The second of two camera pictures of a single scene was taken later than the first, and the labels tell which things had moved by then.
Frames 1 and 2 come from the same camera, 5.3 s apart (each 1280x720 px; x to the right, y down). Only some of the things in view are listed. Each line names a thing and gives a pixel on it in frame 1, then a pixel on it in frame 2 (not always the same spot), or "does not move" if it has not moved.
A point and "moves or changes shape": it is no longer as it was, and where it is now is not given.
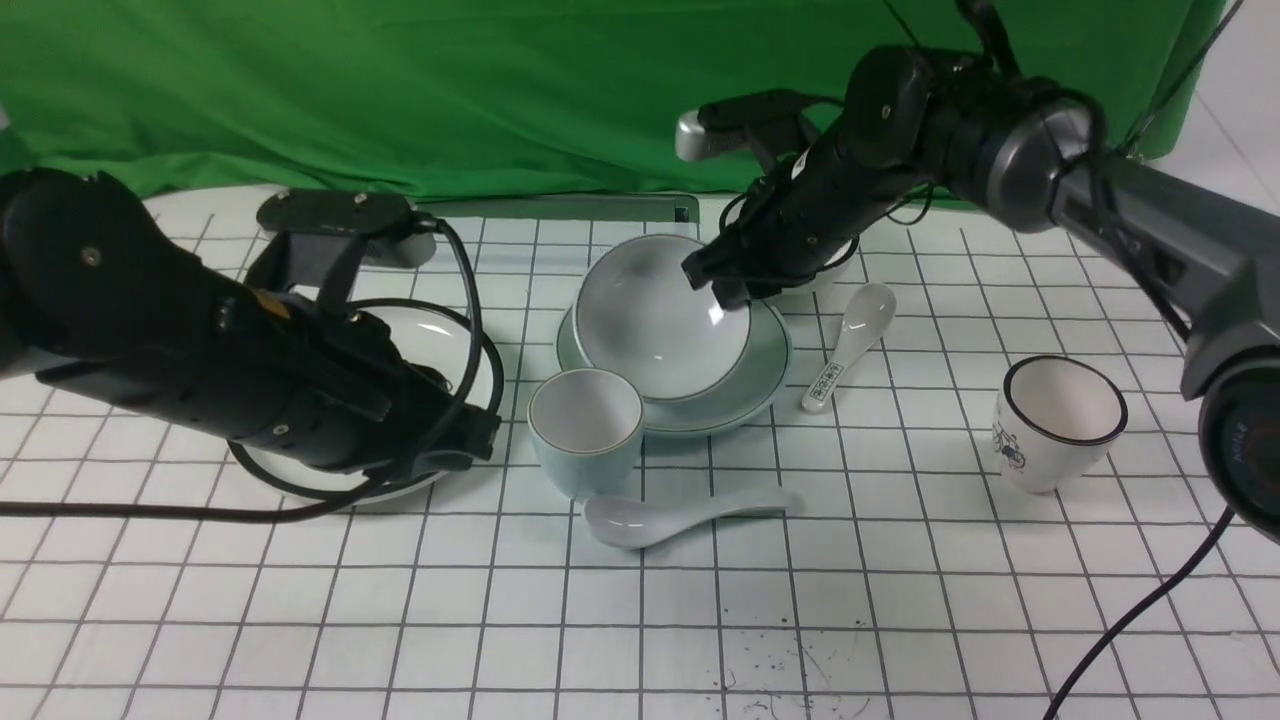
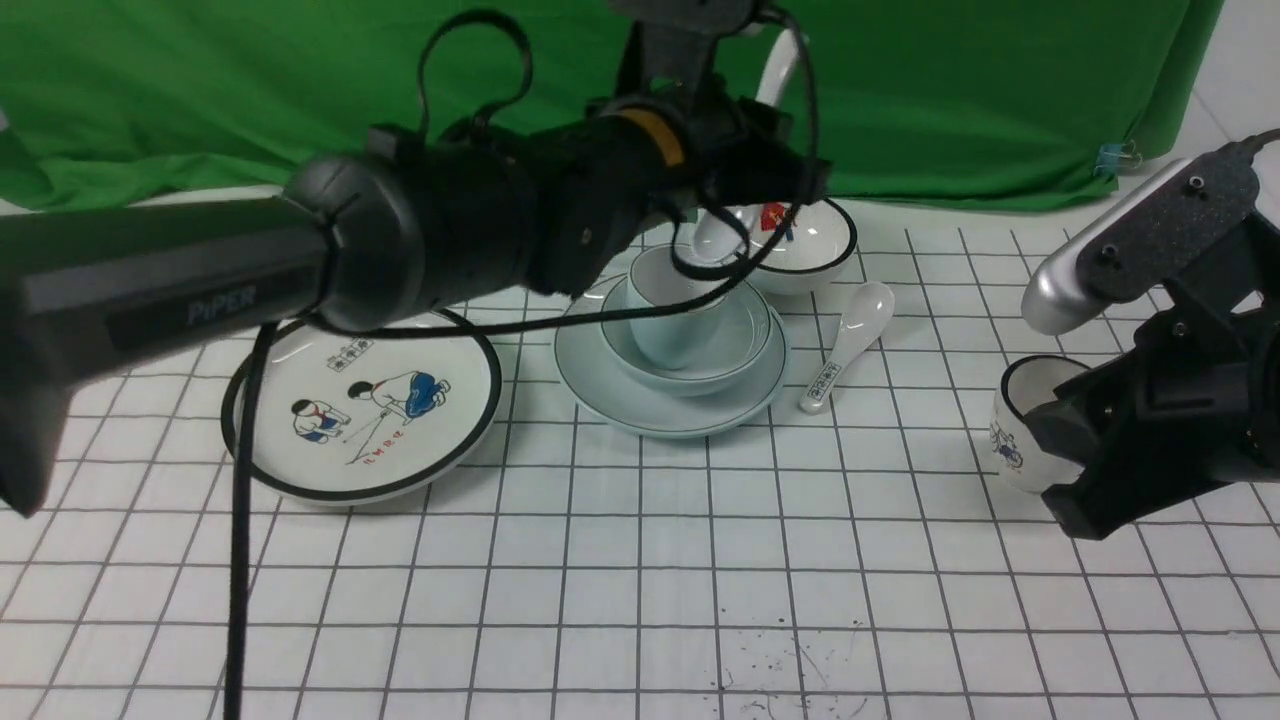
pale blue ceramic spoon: (619, 522) → (721, 231)
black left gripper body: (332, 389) → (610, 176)
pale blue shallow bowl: (647, 330) moves or changes shape
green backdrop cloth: (523, 99) does not move
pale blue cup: (587, 427) → (677, 339)
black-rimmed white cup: (1054, 418) does not move
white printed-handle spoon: (868, 313) does not move
